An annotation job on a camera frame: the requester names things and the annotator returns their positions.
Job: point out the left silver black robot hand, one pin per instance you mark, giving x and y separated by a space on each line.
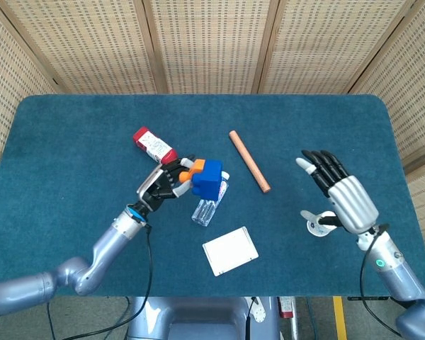
159 187

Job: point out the white plastic tray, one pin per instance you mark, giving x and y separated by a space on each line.
230 251

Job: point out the woven bamboo folding screen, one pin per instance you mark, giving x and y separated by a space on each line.
212 42

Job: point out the orange plastic block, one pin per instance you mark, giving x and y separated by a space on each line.
198 165

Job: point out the clear plastic water bottle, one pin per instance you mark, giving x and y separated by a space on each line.
205 212

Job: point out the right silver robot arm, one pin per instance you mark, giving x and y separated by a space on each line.
400 280

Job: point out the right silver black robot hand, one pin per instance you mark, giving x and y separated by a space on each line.
354 202

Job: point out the blue table cloth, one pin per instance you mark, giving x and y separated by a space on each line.
74 141

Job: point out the wooden rod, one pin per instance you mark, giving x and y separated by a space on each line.
249 161

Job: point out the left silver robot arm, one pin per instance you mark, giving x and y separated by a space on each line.
102 251

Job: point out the silver blue robot torso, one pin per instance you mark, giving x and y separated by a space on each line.
198 318

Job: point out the blue orange toy block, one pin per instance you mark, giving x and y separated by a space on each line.
209 180

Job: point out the red juice bottle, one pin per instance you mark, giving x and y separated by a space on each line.
152 143

